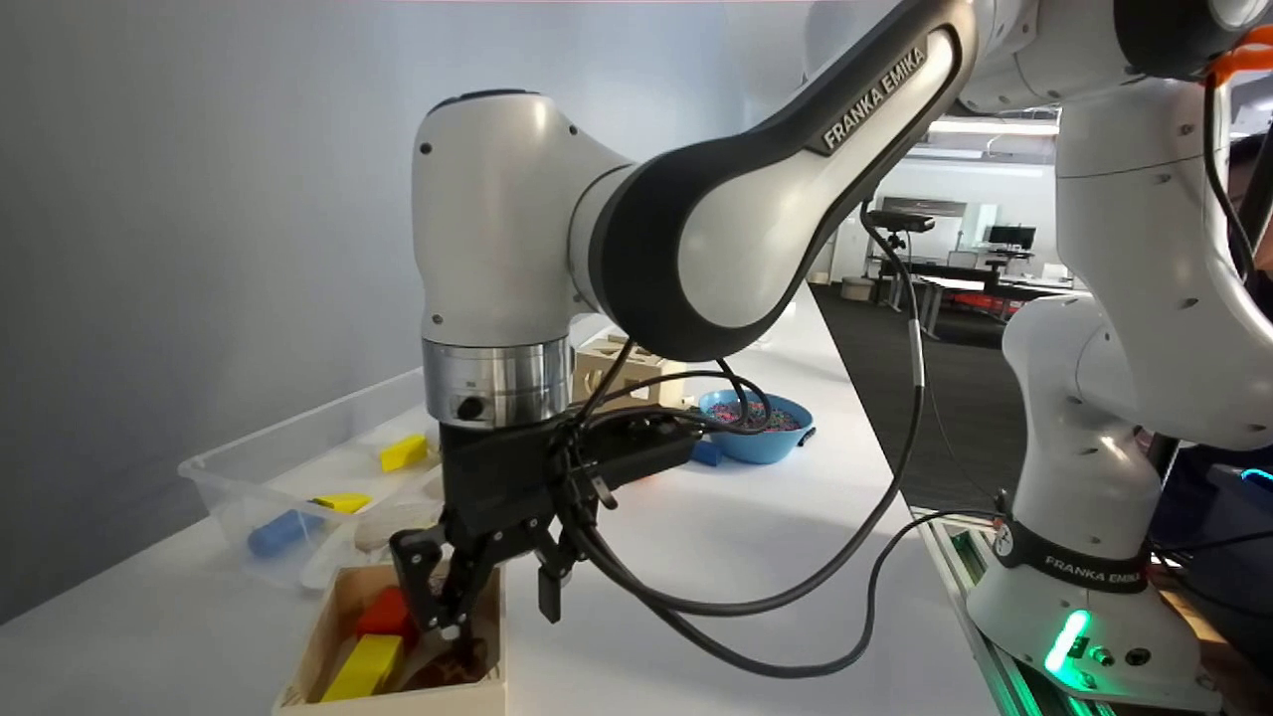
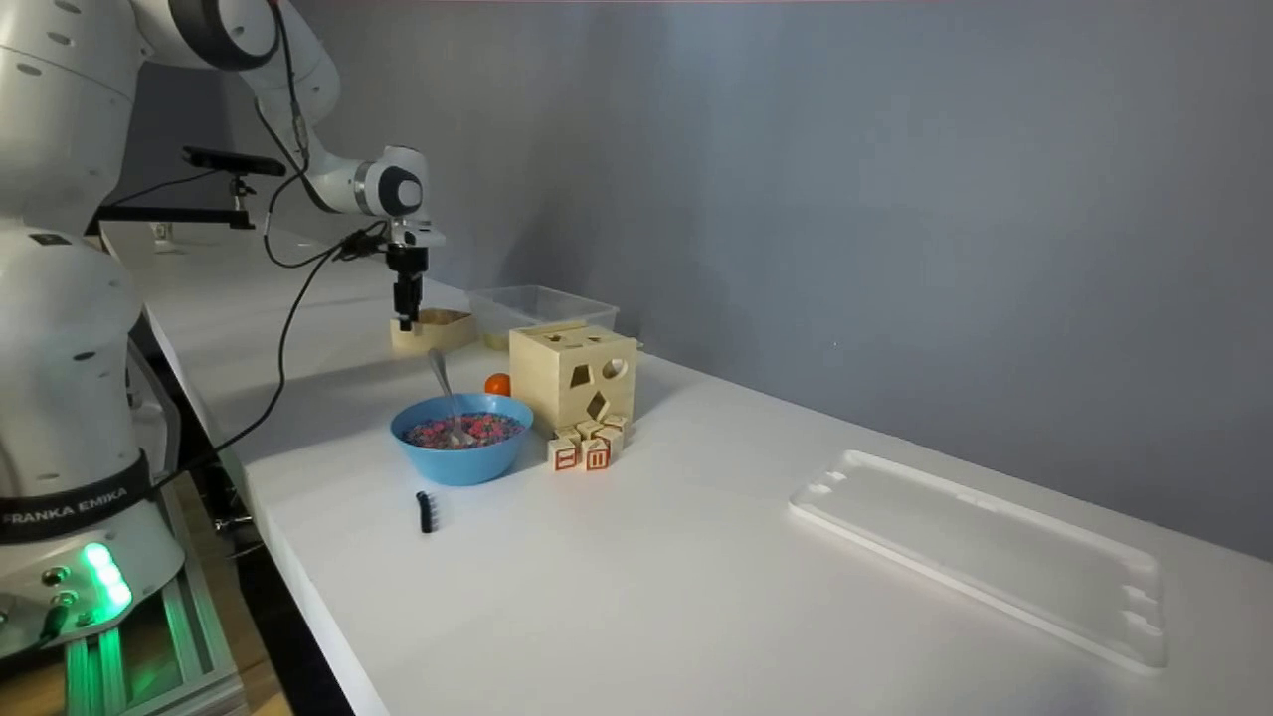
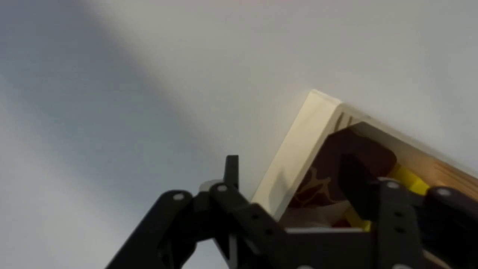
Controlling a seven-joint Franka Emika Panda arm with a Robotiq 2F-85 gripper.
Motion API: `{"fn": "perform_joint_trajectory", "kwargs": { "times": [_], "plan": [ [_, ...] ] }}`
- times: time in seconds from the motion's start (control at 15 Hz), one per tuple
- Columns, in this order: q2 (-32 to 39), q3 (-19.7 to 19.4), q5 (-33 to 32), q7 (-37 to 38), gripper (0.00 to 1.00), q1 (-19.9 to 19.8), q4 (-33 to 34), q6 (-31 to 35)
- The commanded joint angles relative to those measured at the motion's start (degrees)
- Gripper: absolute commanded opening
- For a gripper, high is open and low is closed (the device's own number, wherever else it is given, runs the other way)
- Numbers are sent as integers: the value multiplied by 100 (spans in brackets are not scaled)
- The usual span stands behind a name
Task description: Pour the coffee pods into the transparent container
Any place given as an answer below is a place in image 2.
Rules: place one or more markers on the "black bar camera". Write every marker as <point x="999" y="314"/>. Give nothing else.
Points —
<point x="231" y="159"/>

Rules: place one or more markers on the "clear acrylic plate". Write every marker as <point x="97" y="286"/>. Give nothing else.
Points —
<point x="979" y="558"/>

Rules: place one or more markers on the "wooden letter block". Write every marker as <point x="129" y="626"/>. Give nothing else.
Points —
<point x="568" y="456"/>
<point x="597" y="452"/>

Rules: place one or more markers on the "blue plastic bowl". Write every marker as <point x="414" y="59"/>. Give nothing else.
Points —
<point x="461" y="462"/>

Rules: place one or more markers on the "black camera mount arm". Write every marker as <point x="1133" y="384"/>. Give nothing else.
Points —
<point x="172" y="213"/>

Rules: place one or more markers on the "wooden box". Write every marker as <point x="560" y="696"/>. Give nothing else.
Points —
<point x="433" y="334"/>

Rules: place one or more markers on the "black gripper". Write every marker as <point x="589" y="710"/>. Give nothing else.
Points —
<point x="409" y="277"/>

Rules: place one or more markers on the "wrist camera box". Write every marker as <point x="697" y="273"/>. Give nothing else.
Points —
<point x="422" y="241"/>

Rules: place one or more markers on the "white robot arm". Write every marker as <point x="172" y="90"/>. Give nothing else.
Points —
<point x="67" y="119"/>

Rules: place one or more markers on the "green lit mounting frame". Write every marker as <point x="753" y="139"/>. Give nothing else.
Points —
<point x="144" y="661"/>

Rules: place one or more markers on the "wooden shape sorter cube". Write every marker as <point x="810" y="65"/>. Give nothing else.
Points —
<point x="560" y="379"/>

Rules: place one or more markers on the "metal spoon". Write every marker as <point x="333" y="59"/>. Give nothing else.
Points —
<point x="442" y="379"/>

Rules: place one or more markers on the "black segmented strip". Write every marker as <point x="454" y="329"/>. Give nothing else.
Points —
<point x="429" y="509"/>

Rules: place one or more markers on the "colourful cereal pieces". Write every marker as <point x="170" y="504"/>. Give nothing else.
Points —
<point x="465" y="425"/>

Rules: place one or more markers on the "orange ball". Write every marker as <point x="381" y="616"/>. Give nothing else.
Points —
<point x="498" y="384"/>

